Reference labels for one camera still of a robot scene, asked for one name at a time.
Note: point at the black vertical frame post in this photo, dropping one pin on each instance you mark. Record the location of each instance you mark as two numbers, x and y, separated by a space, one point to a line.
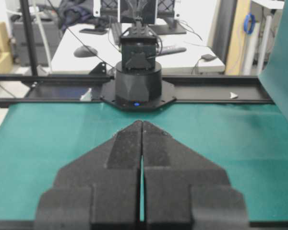
29 34

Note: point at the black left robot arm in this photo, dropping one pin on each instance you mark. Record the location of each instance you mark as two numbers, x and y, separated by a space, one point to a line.
138 76

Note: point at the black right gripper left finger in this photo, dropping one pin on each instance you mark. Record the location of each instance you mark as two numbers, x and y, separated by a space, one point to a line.
97 191

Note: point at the black keyboard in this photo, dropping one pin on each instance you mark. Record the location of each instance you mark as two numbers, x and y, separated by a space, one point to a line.
168 50

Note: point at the black computer monitor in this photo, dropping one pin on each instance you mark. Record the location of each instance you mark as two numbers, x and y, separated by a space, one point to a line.
161 15

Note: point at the black computer mouse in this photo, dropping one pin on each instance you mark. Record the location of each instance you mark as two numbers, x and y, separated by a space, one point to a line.
85 51

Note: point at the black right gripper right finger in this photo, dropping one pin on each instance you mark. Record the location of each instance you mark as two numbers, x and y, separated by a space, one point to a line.
186 191

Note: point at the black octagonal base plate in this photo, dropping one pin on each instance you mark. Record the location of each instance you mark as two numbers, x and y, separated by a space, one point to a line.
138 97

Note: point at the white office desk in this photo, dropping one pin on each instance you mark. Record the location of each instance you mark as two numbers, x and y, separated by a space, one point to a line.
197 59

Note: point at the green cloth mat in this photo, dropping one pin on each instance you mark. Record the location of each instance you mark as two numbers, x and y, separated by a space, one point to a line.
250 141

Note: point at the black aluminium frame rail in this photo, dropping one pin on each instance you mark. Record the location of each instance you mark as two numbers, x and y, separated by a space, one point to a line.
198 89

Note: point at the cardboard box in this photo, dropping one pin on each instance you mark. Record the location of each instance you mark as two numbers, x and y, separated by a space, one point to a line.
6 61

